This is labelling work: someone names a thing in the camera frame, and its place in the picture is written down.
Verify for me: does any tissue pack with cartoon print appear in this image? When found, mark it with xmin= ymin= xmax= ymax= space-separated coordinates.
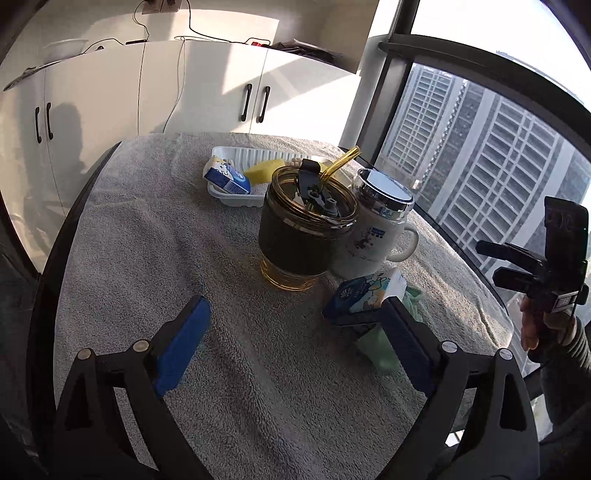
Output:
xmin=322 ymin=267 xmax=408 ymax=327

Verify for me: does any blue tissue pack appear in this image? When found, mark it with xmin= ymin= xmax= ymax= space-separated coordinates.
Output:
xmin=202 ymin=156 xmax=252 ymax=195

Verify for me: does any person's right hand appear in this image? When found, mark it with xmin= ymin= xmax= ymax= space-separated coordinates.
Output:
xmin=520 ymin=296 xmax=577 ymax=352

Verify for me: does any green crumpled cloth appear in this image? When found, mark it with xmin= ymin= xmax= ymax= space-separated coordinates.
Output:
xmin=353 ymin=285 xmax=424 ymax=375

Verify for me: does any grey towel table cover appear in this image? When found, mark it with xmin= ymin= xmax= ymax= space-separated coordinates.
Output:
xmin=52 ymin=132 xmax=514 ymax=480

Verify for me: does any white ceramic mug chrome lid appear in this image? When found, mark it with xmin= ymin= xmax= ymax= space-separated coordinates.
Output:
xmin=331 ymin=168 xmax=420 ymax=280

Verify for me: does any dark tumbler with amber straw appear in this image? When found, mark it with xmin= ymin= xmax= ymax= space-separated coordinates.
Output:
xmin=259 ymin=147 xmax=361 ymax=292

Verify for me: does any yellow sponge in tray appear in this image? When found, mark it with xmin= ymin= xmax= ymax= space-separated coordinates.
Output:
xmin=243 ymin=159 xmax=286 ymax=185

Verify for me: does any white plastic tray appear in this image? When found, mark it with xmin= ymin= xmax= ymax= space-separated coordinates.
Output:
xmin=205 ymin=145 xmax=352 ymax=209

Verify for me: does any white bowl on cabinet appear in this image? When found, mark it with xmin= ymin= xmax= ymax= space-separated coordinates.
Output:
xmin=42 ymin=38 xmax=87 ymax=64

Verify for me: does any white cabinet with black handles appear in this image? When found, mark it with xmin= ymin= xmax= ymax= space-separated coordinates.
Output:
xmin=0 ymin=0 xmax=380 ymax=273

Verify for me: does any wall power strip with cables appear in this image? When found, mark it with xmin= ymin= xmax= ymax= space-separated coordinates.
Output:
xmin=140 ymin=0 xmax=182 ymax=14

